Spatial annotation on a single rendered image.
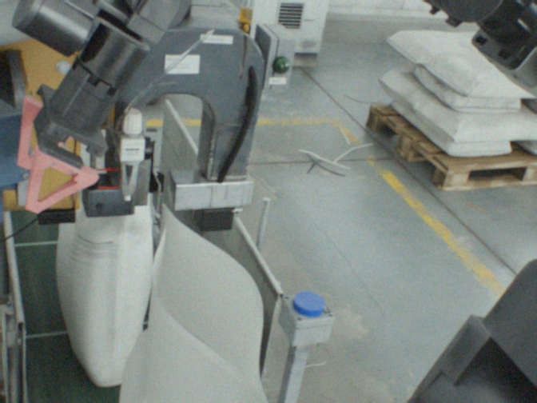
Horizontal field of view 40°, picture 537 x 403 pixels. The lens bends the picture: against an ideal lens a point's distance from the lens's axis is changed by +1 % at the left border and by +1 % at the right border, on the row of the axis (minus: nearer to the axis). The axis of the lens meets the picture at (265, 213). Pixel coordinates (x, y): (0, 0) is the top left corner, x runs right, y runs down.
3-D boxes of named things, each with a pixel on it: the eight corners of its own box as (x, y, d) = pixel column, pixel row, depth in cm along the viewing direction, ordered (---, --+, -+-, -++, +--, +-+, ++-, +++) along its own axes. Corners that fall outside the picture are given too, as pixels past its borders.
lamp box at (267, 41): (288, 90, 123) (296, 37, 118) (263, 89, 121) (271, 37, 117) (272, 73, 129) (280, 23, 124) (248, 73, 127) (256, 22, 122)
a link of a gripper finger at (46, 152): (1, 209, 73) (49, 134, 70) (-3, 175, 78) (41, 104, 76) (63, 233, 76) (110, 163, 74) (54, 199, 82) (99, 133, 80)
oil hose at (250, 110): (245, 189, 128) (268, 41, 114) (220, 190, 126) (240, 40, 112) (236, 174, 132) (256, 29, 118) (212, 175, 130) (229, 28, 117)
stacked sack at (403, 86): (506, 113, 422) (514, 90, 414) (412, 118, 394) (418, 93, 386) (462, 85, 454) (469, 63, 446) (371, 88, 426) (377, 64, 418)
